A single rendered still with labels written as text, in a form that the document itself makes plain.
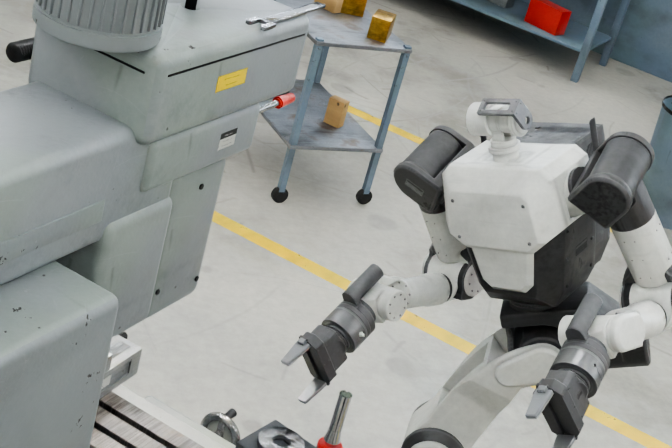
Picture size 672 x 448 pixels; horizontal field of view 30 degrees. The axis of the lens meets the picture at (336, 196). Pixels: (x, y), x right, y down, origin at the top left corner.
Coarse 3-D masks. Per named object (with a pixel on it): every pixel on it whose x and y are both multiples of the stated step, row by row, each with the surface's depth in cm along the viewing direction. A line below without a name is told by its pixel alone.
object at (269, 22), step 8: (296, 8) 226; (304, 8) 227; (312, 8) 228; (320, 8) 231; (272, 16) 218; (280, 16) 219; (288, 16) 220; (296, 16) 223; (248, 24) 213; (264, 24) 213; (272, 24) 214
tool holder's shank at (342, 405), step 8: (344, 392) 220; (344, 400) 219; (336, 408) 220; (344, 408) 219; (336, 416) 220; (344, 416) 221; (336, 424) 221; (328, 432) 222; (336, 432) 222; (328, 440) 222; (336, 440) 222
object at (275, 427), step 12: (276, 420) 239; (264, 432) 232; (276, 432) 233; (288, 432) 234; (240, 444) 230; (252, 444) 230; (264, 444) 229; (276, 444) 232; (288, 444) 233; (300, 444) 232
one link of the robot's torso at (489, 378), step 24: (504, 336) 266; (480, 360) 267; (504, 360) 251; (528, 360) 249; (552, 360) 248; (456, 384) 270; (480, 384) 255; (504, 384) 252; (528, 384) 251; (432, 408) 267; (456, 408) 262; (480, 408) 260; (408, 432) 268; (432, 432) 264; (456, 432) 264; (480, 432) 263
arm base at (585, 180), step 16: (592, 160) 235; (592, 176) 225; (608, 176) 223; (576, 192) 229; (592, 192) 226; (608, 192) 224; (624, 192) 223; (592, 208) 229; (608, 208) 227; (624, 208) 225; (608, 224) 230
